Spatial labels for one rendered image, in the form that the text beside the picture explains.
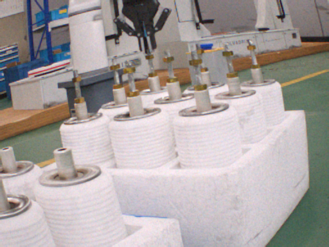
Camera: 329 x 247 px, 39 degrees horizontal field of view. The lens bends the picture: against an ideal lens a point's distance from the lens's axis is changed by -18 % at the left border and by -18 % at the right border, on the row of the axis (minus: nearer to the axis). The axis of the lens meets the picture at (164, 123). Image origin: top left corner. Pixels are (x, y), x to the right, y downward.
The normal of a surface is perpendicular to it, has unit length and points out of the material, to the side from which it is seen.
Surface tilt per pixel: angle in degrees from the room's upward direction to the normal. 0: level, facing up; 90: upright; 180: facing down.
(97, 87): 90
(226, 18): 90
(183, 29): 90
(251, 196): 90
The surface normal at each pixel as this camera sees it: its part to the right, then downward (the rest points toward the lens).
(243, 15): -0.75, 0.25
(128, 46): 0.64, 0.03
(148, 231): -0.17, -0.97
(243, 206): 0.84, -0.05
